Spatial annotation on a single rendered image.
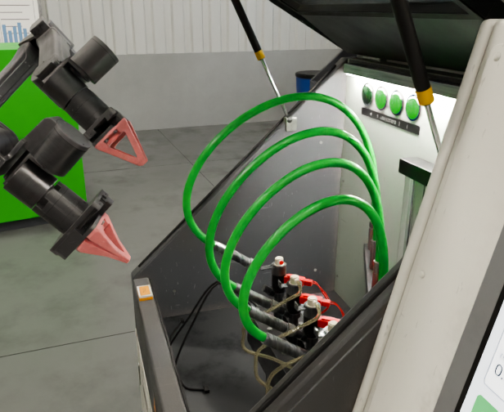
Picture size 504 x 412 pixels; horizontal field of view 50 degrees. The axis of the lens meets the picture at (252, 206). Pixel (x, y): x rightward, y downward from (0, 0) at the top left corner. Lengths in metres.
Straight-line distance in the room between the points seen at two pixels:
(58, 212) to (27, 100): 3.39
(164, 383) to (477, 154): 0.64
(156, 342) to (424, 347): 0.59
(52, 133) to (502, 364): 0.61
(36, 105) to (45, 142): 3.40
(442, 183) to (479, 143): 0.07
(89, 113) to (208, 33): 6.78
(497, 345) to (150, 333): 0.72
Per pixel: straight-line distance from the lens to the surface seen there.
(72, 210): 0.81
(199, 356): 1.26
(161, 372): 1.02
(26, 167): 0.81
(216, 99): 7.76
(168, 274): 1.35
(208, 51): 7.71
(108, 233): 0.85
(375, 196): 0.88
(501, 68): 0.64
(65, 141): 0.78
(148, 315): 1.19
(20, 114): 4.19
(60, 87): 0.96
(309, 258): 1.45
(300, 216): 0.74
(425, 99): 0.69
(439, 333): 0.65
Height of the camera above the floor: 1.56
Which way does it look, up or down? 20 degrees down
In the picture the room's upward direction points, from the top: straight up
